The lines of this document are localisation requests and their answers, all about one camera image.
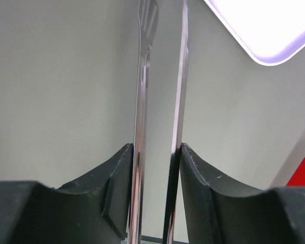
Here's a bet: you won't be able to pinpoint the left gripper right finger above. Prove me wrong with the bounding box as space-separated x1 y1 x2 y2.
162 142 305 244

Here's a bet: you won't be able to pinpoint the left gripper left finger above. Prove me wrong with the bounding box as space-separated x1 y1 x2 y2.
0 144 133 243

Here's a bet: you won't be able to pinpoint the metal tongs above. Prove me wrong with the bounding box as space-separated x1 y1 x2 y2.
128 1 189 243

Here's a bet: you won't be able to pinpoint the lavender plastic tray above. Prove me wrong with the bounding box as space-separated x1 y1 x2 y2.
205 1 305 66

